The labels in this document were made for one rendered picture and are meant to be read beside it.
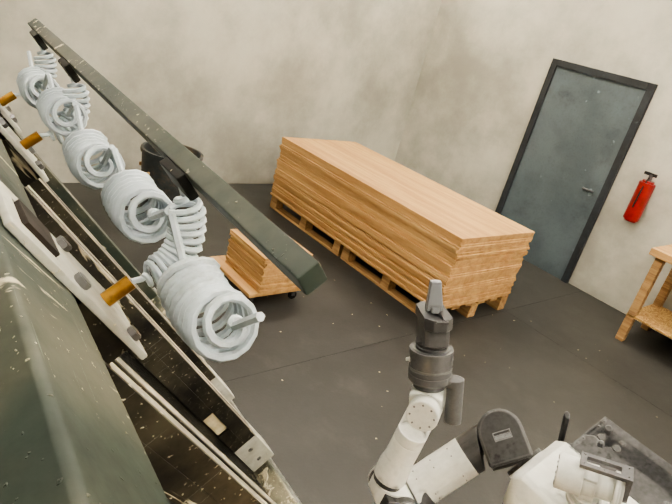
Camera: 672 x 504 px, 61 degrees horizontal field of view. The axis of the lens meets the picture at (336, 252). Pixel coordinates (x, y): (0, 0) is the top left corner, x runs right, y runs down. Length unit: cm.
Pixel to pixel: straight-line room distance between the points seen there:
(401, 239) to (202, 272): 421
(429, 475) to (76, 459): 111
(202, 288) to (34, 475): 25
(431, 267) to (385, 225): 60
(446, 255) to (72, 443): 420
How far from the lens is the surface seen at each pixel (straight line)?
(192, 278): 52
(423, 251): 455
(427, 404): 115
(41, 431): 30
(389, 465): 128
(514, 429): 132
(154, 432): 69
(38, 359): 34
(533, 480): 128
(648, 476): 135
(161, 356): 127
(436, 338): 112
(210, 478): 79
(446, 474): 134
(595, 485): 118
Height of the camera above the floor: 207
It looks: 22 degrees down
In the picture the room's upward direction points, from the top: 15 degrees clockwise
